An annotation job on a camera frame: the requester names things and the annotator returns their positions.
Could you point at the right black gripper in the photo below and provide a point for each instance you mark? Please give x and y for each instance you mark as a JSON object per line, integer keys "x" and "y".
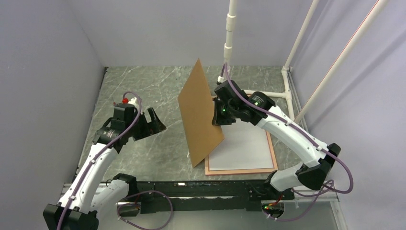
{"x": 218, "y": 120}

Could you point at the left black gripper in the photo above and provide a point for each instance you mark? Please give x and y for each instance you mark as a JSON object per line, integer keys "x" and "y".
{"x": 155, "y": 126}

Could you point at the brown backing board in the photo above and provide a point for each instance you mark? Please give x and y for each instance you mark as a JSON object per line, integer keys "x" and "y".
{"x": 197, "y": 110}

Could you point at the sunset landscape photo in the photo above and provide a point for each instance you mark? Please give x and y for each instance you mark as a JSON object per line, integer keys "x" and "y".
{"x": 244, "y": 146}

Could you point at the wooden picture frame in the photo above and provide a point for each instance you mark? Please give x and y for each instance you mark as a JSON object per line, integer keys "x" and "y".
{"x": 241, "y": 171}

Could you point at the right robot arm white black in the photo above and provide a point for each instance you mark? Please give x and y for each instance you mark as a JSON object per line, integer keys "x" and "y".
{"x": 261, "y": 111}

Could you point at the white pvc pipe stand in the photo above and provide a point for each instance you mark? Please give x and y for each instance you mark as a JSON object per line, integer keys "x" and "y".
{"x": 349, "y": 46}

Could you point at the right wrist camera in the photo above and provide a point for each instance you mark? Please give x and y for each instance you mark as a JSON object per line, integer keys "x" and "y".
{"x": 221, "y": 79}

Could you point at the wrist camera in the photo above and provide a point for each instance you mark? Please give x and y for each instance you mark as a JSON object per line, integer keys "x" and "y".
{"x": 221, "y": 79}
{"x": 133, "y": 101}

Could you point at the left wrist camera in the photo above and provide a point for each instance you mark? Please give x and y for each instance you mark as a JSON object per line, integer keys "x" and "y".
{"x": 133, "y": 101}

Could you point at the aluminium extrusion rail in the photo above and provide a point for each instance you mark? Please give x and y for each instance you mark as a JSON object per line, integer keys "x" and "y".
{"x": 273, "y": 210}

